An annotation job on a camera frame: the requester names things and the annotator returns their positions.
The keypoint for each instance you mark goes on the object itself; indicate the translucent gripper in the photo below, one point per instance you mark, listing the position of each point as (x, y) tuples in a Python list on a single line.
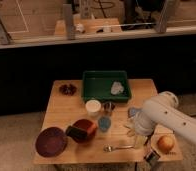
[(137, 140)]

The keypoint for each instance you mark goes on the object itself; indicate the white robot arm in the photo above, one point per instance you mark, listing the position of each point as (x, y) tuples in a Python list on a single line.
[(163, 109)]

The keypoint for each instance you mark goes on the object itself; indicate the blue plastic cup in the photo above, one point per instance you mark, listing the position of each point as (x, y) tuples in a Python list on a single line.
[(104, 123)]

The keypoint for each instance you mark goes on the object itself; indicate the small dark metal cup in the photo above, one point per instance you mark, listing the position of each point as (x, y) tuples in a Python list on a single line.
[(108, 108)]

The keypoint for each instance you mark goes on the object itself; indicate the white paper cup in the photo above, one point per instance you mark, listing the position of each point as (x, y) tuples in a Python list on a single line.
[(93, 107)]

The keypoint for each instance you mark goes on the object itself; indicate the blue sponge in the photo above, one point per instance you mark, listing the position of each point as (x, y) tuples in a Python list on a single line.
[(133, 111)]

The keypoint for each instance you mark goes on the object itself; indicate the orange apple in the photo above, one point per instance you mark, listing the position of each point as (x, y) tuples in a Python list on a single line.
[(165, 144)]

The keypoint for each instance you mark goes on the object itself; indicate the metal clamp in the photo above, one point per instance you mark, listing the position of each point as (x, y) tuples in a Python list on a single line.
[(152, 158)]

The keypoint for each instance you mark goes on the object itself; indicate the wooden table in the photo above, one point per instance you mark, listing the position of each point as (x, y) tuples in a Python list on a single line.
[(64, 110)]

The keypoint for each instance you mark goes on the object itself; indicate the red bowl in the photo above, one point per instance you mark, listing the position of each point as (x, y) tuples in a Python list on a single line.
[(87, 125)]

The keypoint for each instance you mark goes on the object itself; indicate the green plastic tray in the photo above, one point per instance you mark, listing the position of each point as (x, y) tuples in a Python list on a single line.
[(98, 85)]

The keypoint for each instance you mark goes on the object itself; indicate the black sponge block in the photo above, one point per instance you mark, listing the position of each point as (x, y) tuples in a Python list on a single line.
[(76, 133)]

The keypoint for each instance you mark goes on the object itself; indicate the dark grape bunch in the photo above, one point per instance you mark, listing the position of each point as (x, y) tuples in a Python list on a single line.
[(67, 89)]

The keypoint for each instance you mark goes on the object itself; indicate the dark red plate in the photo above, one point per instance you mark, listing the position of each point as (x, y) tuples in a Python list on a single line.
[(51, 142)]

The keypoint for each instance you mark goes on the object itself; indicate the grey post right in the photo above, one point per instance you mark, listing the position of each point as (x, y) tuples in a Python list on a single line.
[(167, 11)]

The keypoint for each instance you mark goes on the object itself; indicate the grey post middle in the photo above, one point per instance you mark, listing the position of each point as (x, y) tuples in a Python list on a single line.
[(69, 22)]

